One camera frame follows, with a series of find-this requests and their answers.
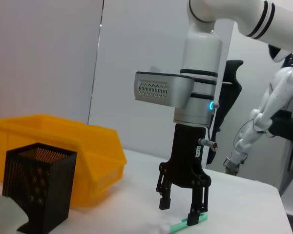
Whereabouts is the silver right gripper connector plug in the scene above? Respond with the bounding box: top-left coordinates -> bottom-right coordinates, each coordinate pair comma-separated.
198,137 -> 219,150

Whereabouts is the black mesh pen holder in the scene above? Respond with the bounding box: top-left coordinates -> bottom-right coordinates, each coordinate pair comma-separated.
1,143 -> 78,234

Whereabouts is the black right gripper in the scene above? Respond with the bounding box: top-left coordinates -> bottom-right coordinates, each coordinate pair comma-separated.
155,123 -> 212,226

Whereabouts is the mint green utility knife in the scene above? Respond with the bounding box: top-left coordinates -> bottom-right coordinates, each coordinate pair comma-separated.
161,212 -> 208,234

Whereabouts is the white humanoid robot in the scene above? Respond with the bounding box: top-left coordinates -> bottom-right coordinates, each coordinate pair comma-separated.
224,43 -> 293,176

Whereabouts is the black office chair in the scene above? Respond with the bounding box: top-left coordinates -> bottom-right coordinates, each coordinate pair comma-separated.
206,59 -> 244,167

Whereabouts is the yellow plastic storage bin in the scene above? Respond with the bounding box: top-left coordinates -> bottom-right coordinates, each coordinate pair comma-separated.
0,114 -> 127,208

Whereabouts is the black equipment stand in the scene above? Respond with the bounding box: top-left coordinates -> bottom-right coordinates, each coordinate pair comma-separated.
270,109 -> 293,196

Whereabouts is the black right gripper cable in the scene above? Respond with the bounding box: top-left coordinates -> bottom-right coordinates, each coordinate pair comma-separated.
206,107 -> 218,169

